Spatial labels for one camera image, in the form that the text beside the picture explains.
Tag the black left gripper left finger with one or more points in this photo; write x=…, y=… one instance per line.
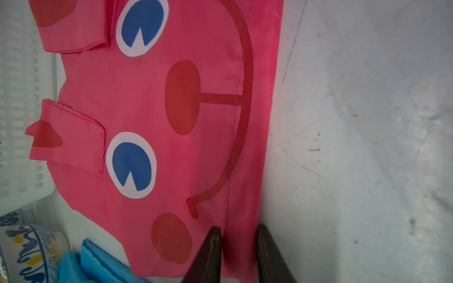
x=206, y=266

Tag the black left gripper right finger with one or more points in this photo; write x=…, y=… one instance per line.
x=272, y=267

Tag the pink bunny raincoat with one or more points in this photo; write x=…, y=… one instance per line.
x=160, y=130

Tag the blue patterned ceramic cup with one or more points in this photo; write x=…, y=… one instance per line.
x=30, y=253

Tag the white plastic perforated basket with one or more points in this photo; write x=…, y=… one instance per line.
x=27, y=78

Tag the blue folded raincoat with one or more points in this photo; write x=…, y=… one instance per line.
x=94, y=265

